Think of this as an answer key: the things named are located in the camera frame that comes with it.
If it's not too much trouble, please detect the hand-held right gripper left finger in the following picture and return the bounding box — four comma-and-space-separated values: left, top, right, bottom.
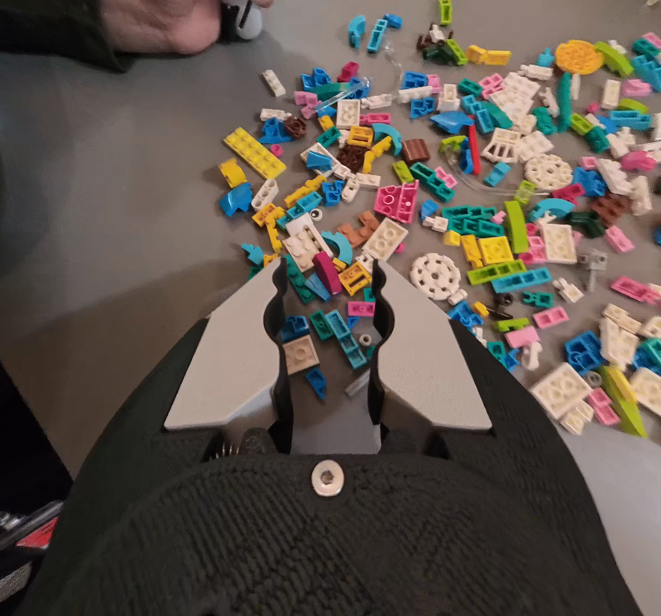
164, 257, 296, 455

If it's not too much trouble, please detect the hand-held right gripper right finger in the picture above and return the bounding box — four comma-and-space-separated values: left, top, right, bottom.
366, 260, 492, 453

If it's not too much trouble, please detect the pile of colourful toy bricks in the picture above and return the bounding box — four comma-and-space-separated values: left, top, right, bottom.
217, 0, 661, 438

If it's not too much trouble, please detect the person's left forearm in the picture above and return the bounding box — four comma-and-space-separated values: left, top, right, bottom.
0, 0, 136, 74

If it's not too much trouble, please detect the person's left hand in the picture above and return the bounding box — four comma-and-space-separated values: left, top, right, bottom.
98, 0, 275, 55

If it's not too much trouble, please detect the red and black object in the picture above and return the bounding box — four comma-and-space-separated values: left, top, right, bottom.
0, 500, 65, 596

